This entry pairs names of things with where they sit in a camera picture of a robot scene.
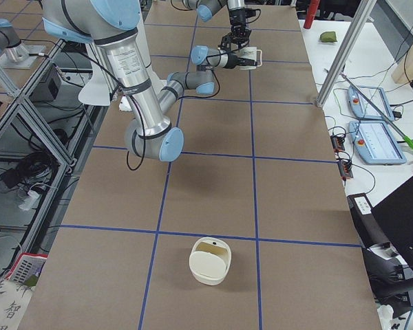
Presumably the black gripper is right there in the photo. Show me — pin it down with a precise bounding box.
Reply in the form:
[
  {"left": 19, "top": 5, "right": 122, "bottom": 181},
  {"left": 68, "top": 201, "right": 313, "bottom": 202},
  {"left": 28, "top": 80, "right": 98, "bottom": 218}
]
[
  {"left": 229, "top": 8, "right": 251, "bottom": 48},
  {"left": 226, "top": 53, "right": 258, "bottom": 69}
]

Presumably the white ribbed HOME mug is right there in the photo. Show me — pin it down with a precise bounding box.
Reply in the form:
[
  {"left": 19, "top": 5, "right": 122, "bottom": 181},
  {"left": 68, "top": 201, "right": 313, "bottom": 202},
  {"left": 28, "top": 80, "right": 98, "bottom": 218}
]
[{"left": 238, "top": 47, "right": 263, "bottom": 71}]

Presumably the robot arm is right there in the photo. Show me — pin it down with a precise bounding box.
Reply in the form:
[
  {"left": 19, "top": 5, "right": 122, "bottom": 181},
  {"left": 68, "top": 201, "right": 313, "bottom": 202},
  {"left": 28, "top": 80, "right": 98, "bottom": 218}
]
[
  {"left": 182, "top": 0, "right": 256, "bottom": 52},
  {"left": 43, "top": 1, "right": 262, "bottom": 162}
]

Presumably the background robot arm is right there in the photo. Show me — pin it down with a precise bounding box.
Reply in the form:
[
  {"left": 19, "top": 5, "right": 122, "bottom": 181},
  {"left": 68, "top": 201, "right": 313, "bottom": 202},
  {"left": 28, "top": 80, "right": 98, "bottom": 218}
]
[{"left": 0, "top": 19, "right": 35, "bottom": 69}]

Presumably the red bottle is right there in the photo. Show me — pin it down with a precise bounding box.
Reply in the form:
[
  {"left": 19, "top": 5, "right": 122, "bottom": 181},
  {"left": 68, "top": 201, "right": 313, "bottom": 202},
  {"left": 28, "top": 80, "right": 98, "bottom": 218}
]
[{"left": 304, "top": 0, "right": 320, "bottom": 30}]

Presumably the green cloth pouch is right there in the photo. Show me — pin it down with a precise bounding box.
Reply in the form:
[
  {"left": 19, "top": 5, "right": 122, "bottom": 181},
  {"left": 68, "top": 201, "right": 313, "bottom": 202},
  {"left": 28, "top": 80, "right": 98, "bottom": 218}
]
[{"left": 319, "top": 31, "right": 337, "bottom": 43}]

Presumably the upper orange black adapter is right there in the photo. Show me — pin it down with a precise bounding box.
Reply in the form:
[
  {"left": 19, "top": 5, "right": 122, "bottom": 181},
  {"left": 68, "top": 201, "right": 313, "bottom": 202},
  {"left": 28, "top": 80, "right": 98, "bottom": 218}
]
[{"left": 330, "top": 135, "right": 346, "bottom": 153}]

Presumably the orange black adapter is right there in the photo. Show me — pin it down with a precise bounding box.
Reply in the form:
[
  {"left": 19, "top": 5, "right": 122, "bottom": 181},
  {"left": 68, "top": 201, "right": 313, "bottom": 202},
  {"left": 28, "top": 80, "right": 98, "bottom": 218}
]
[
  {"left": 330, "top": 135, "right": 346, "bottom": 153},
  {"left": 337, "top": 159, "right": 353, "bottom": 181}
]

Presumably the upper teach pendant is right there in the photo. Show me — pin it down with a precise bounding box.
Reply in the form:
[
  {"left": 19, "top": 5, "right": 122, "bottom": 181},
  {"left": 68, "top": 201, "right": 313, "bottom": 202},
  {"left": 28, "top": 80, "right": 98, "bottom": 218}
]
[{"left": 346, "top": 85, "right": 396, "bottom": 121}]

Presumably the teach pendant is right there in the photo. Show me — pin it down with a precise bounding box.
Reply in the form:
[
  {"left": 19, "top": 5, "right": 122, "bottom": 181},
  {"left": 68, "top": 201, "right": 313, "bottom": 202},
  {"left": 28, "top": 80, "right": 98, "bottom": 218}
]
[
  {"left": 346, "top": 85, "right": 396, "bottom": 121},
  {"left": 348, "top": 120, "right": 407, "bottom": 165}
]

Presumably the lower orange black adapter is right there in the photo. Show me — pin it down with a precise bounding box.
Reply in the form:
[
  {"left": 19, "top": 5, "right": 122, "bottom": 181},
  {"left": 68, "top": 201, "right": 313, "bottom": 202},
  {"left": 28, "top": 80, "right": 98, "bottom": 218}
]
[{"left": 337, "top": 159, "right": 353, "bottom": 181}]

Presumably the lower teach pendant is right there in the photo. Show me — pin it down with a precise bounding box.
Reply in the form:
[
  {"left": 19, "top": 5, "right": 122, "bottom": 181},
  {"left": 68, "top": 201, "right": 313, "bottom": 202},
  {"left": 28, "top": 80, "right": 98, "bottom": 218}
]
[{"left": 348, "top": 120, "right": 407, "bottom": 165}]

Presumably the cream oval plastic container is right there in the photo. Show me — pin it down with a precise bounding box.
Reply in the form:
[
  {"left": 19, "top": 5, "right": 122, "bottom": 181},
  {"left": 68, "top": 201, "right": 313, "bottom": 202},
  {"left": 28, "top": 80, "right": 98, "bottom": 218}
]
[{"left": 189, "top": 236, "right": 232, "bottom": 286}]

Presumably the black office chair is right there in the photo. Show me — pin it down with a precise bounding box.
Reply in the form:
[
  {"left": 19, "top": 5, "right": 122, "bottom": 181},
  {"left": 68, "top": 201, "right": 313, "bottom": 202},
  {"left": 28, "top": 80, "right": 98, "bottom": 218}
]
[{"left": 347, "top": 176, "right": 413, "bottom": 318}]

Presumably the white plastic basket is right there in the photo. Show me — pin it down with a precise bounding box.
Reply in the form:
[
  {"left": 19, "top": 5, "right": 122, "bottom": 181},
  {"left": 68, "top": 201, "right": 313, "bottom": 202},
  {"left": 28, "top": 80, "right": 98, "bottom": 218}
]
[{"left": 5, "top": 252, "right": 47, "bottom": 287}]

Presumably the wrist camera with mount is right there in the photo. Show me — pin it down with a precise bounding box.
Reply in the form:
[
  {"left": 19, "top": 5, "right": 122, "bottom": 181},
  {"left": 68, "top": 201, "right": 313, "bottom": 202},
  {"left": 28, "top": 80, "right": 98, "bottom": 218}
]
[
  {"left": 245, "top": 8, "right": 261, "bottom": 19},
  {"left": 218, "top": 33, "right": 242, "bottom": 52}
]

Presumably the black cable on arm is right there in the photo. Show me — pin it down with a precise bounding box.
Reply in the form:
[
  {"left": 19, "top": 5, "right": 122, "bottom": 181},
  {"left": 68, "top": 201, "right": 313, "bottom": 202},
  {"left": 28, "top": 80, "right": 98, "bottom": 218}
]
[{"left": 78, "top": 47, "right": 152, "bottom": 172}]

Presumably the aluminium frame post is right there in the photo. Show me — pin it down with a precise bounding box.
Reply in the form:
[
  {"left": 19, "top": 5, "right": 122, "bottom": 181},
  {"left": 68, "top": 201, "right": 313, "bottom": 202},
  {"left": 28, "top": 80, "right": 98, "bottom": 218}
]
[{"left": 315, "top": 0, "right": 377, "bottom": 108}]

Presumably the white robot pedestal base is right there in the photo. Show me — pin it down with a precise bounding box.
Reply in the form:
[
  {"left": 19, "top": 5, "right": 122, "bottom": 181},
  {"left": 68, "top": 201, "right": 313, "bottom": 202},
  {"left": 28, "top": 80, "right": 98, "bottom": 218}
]
[{"left": 78, "top": 43, "right": 117, "bottom": 106}]

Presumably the green handled stick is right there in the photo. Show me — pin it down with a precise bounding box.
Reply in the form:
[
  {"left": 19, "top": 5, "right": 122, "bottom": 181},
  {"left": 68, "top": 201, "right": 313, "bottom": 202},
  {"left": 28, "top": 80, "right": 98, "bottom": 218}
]
[{"left": 339, "top": 72, "right": 413, "bottom": 150}]

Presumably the grey box under frame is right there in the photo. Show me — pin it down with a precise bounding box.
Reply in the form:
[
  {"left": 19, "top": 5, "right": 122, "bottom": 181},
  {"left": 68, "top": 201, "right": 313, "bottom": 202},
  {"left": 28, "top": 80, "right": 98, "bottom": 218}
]
[{"left": 30, "top": 65, "right": 61, "bottom": 102}]

